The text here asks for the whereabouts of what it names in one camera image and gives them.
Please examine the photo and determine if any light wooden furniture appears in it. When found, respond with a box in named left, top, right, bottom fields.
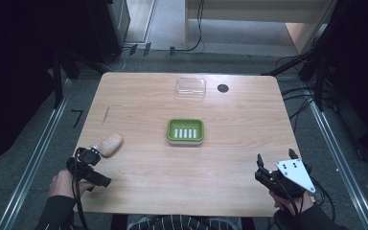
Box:
left=184, top=0, right=338, bottom=56

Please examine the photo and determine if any black cabinet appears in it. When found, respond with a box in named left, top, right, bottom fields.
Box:
left=85, top=0, right=131, bottom=64

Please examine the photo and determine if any person's striped clothing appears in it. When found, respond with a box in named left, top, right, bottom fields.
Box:
left=126, top=214, right=243, bottom=230

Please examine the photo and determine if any green soap dish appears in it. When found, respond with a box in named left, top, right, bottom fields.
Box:
left=166, top=118, right=205, bottom=147

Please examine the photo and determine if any person's left hand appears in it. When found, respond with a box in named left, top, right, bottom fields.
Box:
left=48, top=169, right=94, bottom=199

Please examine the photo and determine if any hanging black cable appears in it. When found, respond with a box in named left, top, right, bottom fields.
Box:
left=172, top=0, right=206, bottom=54

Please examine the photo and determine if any beige soap bar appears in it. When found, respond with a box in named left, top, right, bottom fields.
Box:
left=98, top=132, right=125, bottom=158

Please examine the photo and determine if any white floor cable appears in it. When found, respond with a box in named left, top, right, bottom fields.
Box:
left=103, top=47, right=132, bottom=73

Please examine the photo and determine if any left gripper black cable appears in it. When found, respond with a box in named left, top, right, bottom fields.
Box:
left=71, top=149, right=90, bottom=230

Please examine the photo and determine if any person's right hand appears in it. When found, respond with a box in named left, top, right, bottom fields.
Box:
left=268, top=189, right=314, bottom=215

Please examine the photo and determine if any black metal stand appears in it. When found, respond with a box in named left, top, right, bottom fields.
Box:
left=51, top=47, right=81, bottom=109
left=261, top=37, right=334, bottom=112

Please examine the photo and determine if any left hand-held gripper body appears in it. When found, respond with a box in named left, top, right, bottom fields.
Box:
left=65, top=147, right=112, bottom=193

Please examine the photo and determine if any metal floor rail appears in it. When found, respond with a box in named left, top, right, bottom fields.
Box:
left=308, top=101, right=368, bottom=230
left=0, top=79, right=73, bottom=230

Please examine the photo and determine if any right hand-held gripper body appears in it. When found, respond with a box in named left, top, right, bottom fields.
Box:
left=254, top=158, right=317, bottom=199

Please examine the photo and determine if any clear plastic container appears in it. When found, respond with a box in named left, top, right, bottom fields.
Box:
left=175, top=77, right=207, bottom=99

